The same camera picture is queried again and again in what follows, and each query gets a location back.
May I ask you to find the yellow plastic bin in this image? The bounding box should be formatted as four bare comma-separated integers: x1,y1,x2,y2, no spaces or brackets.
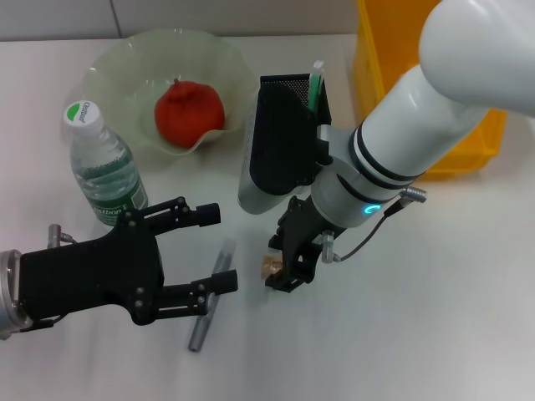
353,0,509,181

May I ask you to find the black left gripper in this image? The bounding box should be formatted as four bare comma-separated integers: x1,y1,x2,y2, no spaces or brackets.
18,195,222,327

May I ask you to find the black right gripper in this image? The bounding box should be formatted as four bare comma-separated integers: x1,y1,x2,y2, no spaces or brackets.
265,195,349,294

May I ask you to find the grey right gripper cable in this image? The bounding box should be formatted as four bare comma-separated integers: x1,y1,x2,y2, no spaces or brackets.
320,186,428,265

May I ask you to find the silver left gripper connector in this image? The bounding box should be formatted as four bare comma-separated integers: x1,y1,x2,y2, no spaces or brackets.
48,224,81,251

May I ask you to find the red-orange toy orange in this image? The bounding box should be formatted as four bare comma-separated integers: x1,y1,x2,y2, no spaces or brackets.
153,78,227,148

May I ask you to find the grey pen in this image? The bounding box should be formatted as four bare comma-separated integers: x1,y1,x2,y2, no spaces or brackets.
186,238,237,353

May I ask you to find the wavy green glass fruit plate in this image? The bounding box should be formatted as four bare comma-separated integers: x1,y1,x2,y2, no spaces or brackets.
62,28,258,170

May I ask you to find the clear green-label water bottle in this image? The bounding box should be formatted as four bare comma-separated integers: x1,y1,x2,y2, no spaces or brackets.
63,99,150,227

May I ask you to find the green utility knife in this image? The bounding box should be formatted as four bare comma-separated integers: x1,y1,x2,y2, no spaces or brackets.
308,60,326,114

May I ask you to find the black mesh pen holder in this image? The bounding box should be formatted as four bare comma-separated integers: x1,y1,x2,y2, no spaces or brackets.
258,73,334,126

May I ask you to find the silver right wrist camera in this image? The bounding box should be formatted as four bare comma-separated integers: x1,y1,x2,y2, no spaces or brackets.
237,85,332,216

